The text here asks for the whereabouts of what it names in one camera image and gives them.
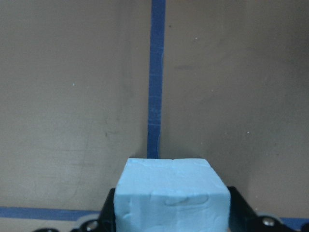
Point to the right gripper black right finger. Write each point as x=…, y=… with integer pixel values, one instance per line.
x=242, y=216

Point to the light blue foam block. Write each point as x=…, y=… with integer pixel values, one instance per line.
x=165, y=195

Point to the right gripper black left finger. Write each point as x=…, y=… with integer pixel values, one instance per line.
x=106, y=217

